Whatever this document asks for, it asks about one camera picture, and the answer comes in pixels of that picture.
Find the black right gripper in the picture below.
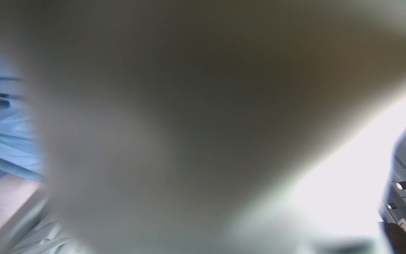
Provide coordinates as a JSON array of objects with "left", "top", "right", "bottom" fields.
[{"left": 379, "top": 132, "right": 406, "bottom": 254}]

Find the mint green umbrella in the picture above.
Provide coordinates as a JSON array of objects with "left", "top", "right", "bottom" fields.
[{"left": 7, "top": 214, "right": 92, "bottom": 254}]

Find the blue umbrella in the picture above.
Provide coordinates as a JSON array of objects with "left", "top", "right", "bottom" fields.
[{"left": 1, "top": 57, "right": 43, "bottom": 183}]

